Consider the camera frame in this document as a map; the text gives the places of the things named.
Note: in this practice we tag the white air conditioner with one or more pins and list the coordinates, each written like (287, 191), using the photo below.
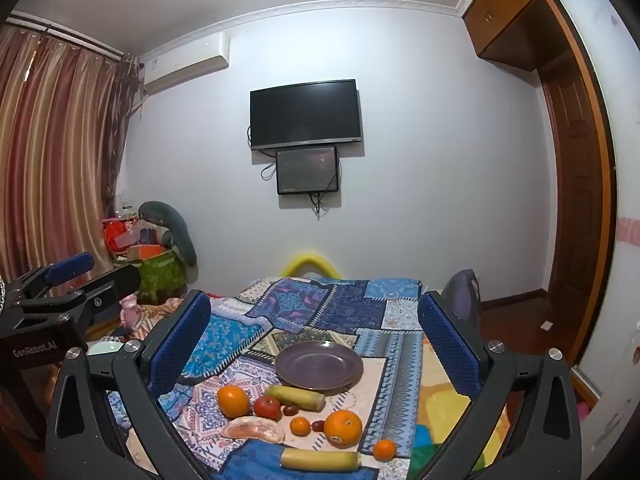
(185, 62)

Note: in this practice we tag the purple plate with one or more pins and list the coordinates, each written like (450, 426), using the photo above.
(320, 365)

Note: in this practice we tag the pale green bowl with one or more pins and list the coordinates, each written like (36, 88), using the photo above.
(105, 348)

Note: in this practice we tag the wooden door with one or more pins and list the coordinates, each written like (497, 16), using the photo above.
(575, 185)

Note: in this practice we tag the patchwork printed blanket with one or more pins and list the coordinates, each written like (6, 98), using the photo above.
(320, 305)

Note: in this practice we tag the frosted sliding wardrobe door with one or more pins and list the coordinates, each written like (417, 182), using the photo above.
(612, 135)

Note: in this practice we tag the dark purple chair back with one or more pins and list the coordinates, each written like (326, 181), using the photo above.
(462, 290)

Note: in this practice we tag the red tomato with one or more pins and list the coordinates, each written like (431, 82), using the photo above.
(267, 407)

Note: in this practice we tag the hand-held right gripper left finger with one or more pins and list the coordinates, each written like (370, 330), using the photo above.
(180, 340)

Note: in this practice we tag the colourful fleece blanket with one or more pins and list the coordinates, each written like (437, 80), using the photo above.
(435, 405)

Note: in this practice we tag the peeled pomelo segment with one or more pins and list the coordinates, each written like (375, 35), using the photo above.
(252, 429)

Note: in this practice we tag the orange flat box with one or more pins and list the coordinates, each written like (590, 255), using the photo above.
(146, 251)

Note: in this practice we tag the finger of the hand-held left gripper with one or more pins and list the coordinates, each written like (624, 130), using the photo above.
(70, 265)
(115, 282)

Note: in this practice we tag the yellow banana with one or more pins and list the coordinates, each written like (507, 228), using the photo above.
(295, 396)
(320, 459)

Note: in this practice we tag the striped brown curtain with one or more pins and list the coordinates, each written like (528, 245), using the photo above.
(50, 150)

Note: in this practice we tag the yellow foam tube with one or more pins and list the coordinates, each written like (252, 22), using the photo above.
(311, 261)

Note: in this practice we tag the wooden overhead cabinet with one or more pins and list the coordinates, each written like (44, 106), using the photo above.
(505, 10)

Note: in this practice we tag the red grape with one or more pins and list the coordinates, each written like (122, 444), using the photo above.
(318, 426)
(290, 410)

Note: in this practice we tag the pink doll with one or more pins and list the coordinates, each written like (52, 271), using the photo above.
(130, 310)

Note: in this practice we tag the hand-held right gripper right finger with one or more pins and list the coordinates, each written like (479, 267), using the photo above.
(450, 340)

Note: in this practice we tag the green patterned box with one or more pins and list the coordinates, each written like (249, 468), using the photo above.
(160, 272)

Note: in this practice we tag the red plastic container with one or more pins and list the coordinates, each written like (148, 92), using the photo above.
(117, 237)

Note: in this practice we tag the small black monitor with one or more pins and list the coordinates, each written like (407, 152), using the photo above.
(307, 170)

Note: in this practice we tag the small mandarin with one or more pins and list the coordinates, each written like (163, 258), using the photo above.
(385, 450)
(300, 426)

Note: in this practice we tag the large orange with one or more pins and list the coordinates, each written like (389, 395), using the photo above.
(233, 401)
(343, 428)

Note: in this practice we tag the wall television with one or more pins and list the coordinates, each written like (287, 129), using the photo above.
(305, 112)

